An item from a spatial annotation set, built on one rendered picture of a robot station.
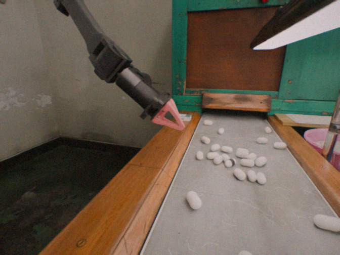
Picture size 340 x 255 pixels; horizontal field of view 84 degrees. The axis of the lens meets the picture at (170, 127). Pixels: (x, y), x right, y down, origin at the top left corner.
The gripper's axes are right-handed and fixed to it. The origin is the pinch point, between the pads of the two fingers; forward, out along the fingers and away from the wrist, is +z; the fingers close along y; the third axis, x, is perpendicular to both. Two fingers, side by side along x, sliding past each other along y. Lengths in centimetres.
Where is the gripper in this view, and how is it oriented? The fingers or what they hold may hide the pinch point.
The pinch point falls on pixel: (180, 126)
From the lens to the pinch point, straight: 48.8
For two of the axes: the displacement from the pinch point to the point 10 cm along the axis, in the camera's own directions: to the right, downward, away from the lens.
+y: 2.6, -3.1, 9.1
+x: -6.1, 6.8, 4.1
